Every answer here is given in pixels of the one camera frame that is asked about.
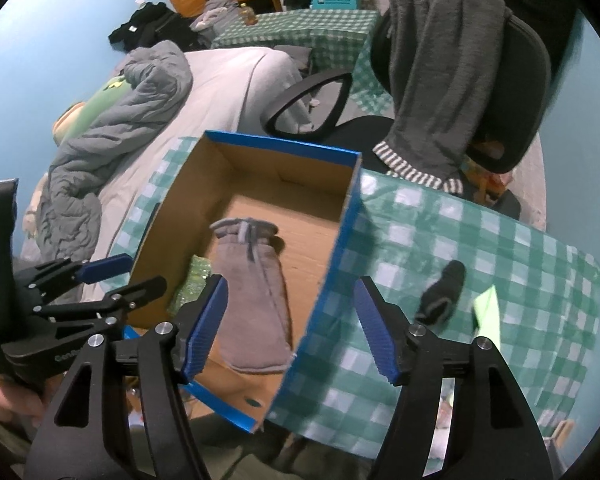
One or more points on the green textured pouch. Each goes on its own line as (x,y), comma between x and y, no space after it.
(192,275)

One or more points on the bed with white sheet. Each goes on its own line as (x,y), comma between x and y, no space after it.
(220,90)

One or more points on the table with green checked cloth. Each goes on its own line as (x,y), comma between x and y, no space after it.
(305,30)

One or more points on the lime green cloth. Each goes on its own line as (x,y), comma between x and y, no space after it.
(487,310)

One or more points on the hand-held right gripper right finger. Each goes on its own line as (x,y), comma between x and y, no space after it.
(375,330)

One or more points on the green plush toy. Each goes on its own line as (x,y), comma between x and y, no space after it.
(92,105)

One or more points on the grey fleece garment striped cuffs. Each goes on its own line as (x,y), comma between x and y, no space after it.
(440,85)

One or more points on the amber bottle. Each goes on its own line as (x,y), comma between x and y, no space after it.
(247,15)

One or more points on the black sock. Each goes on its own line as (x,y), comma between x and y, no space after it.
(442,290)

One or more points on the green checked tablecloth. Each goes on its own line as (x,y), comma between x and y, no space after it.
(430,385)

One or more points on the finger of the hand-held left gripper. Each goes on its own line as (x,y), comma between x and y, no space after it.
(135,295)
(105,266)

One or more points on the grey comforter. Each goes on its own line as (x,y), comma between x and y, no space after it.
(130,105)

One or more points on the pile of black clothes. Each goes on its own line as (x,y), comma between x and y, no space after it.
(150,22)

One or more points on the wooden board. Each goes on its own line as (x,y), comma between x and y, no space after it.
(560,431)

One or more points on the blue cardboard box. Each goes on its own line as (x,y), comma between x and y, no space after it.
(280,160)

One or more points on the black office chair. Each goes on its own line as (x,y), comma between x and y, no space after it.
(525,85)

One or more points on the person's left hand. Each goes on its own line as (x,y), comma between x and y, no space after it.
(5,397)

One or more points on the orange bag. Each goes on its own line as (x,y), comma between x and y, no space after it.
(485,180)

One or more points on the pile of grey clothes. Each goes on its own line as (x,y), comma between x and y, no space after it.
(215,15)

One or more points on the grey fleece sock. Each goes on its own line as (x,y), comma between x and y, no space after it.
(260,300)

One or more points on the person's olive pants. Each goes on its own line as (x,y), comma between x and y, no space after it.
(280,455)

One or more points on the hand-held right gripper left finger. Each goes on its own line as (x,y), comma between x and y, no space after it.
(207,325)

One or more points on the teal plastic crate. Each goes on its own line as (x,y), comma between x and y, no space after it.
(335,1)

